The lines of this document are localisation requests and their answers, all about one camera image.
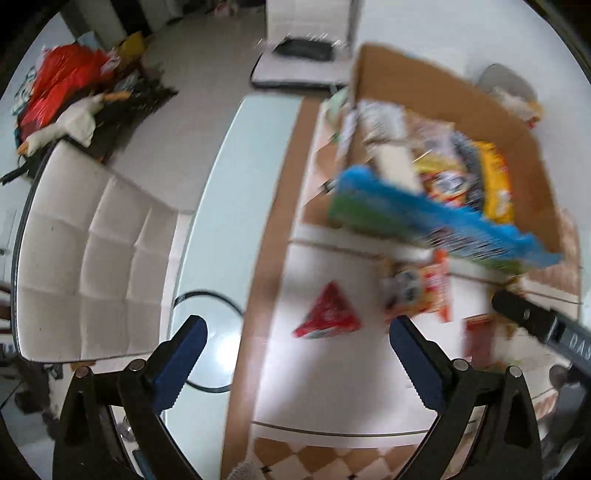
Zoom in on silver white snack packet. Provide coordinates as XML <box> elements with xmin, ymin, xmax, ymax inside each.
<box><xmin>358</xmin><ymin>99</ymin><xmax>409</xmax><ymax>144</ymax></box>

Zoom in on black yellow noodle packet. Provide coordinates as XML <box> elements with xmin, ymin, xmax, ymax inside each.
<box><xmin>455</xmin><ymin>131</ymin><xmax>515</xmax><ymax>224</ymax></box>

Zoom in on red triangular snack packet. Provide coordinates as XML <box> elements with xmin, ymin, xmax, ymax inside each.
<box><xmin>292</xmin><ymin>281</ymin><xmax>363</xmax><ymax>340</ymax></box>

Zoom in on red plastic bag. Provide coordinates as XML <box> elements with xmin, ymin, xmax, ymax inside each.
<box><xmin>18</xmin><ymin>44</ymin><xmax>112</xmax><ymax>132</ymax></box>

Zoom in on plaid cloth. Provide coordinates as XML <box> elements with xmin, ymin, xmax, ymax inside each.
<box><xmin>11</xmin><ymin>65</ymin><xmax>40</xmax><ymax>116</ymax></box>

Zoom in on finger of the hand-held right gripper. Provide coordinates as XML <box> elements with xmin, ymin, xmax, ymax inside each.
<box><xmin>492</xmin><ymin>290</ymin><xmax>566</xmax><ymax>343</ymax></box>

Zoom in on cardboard box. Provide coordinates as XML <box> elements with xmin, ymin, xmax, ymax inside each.
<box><xmin>302</xmin><ymin>44</ymin><xmax>583</xmax><ymax>282</ymax></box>

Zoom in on yellow container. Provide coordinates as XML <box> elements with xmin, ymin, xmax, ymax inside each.
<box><xmin>117</xmin><ymin>31</ymin><xmax>146</xmax><ymax>56</ymax></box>

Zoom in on white goose plush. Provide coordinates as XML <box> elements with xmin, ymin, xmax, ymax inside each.
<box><xmin>17</xmin><ymin>91</ymin><xmax>132</xmax><ymax>155</ymax></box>

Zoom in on white padded chair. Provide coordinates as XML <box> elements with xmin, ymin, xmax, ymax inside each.
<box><xmin>249</xmin><ymin>0</ymin><xmax>365</xmax><ymax>88</ymax></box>
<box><xmin>11</xmin><ymin>138</ymin><xmax>195</xmax><ymax>365</ymax></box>

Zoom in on black bag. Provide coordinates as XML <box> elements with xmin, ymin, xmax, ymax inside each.
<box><xmin>272</xmin><ymin>38</ymin><xmax>335</xmax><ymax>62</ymax></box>

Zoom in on grey chair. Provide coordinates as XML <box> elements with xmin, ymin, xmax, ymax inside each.
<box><xmin>475</xmin><ymin>64</ymin><xmax>539</xmax><ymax>104</ymax></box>

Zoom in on orange panda snack packet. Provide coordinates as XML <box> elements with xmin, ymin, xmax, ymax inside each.
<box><xmin>381</xmin><ymin>251</ymin><xmax>453</xmax><ymax>324</ymax></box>

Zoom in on dark red sachet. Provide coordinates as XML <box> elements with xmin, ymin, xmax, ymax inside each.
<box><xmin>462</xmin><ymin>314</ymin><xmax>497</xmax><ymax>370</ymax></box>

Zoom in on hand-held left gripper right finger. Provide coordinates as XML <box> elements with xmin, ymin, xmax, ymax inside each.
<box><xmin>389</xmin><ymin>316</ymin><xmax>546</xmax><ymax>480</ymax></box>

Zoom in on dark bench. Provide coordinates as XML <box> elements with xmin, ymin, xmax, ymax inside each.
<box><xmin>0</xmin><ymin>69</ymin><xmax>181</xmax><ymax>185</ymax></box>

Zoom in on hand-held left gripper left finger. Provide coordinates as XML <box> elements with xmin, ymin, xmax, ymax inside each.
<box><xmin>52</xmin><ymin>315</ymin><xmax>208</xmax><ymax>480</ymax></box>

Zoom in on pile of snack packets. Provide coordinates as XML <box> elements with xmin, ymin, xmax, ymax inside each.
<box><xmin>501</xmin><ymin>88</ymin><xmax>546</xmax><ymax>127</ymax></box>

